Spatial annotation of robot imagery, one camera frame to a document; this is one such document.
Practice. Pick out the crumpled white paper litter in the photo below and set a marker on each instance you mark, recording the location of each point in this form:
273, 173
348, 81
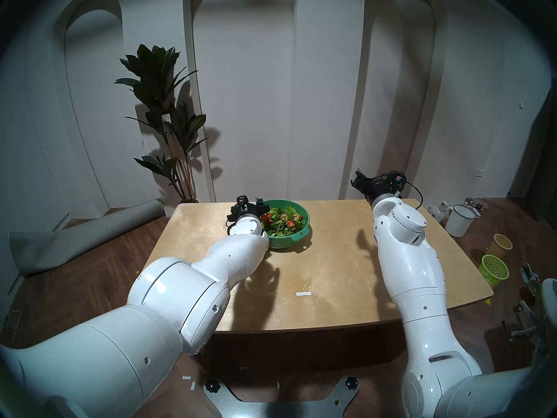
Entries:
437, 212

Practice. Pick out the black base knob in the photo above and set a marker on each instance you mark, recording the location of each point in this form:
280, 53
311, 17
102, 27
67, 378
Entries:
212, 385
350, 383

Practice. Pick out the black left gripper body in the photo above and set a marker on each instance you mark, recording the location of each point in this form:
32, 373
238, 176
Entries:
244, 210

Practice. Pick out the green plastic item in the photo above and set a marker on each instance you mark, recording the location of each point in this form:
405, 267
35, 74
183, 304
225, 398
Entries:
531, 278

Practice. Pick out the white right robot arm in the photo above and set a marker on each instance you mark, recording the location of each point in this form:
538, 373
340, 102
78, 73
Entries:
417, 291

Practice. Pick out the white swivel chair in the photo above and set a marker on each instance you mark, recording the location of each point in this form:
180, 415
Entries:
550, 291

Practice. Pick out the small litter pile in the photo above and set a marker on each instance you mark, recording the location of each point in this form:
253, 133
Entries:
475, 203

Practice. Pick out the mixed lettuce tomato salad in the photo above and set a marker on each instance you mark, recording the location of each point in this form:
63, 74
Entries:
283, 221

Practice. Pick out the rolled grey mat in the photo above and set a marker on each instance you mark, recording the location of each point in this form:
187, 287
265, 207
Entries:
82, 241

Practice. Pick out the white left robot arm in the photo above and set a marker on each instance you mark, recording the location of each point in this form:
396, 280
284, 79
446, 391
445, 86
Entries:
174, 299

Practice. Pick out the green mesh basket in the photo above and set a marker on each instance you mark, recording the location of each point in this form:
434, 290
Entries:
494, 271

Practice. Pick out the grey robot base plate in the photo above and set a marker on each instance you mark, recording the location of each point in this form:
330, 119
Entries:
283, 408

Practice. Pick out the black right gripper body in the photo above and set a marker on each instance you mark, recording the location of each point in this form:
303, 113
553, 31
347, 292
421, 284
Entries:
383, 186

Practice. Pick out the tall potted plant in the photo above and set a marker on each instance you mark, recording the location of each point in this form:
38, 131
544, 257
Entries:
156, 82

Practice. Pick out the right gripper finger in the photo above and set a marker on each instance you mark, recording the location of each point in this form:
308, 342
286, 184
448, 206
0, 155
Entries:
361, 175
357, 185

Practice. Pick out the white bucket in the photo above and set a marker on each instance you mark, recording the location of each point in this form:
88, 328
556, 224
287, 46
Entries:
459, 223

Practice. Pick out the yellow paper cup bin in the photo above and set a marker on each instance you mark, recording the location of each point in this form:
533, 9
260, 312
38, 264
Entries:
500, 248

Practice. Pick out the green plastic salad bowl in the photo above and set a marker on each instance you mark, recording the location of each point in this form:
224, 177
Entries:
289, 241

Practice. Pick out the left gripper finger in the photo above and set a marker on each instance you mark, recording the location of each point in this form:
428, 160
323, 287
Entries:
260, 202
264, 210

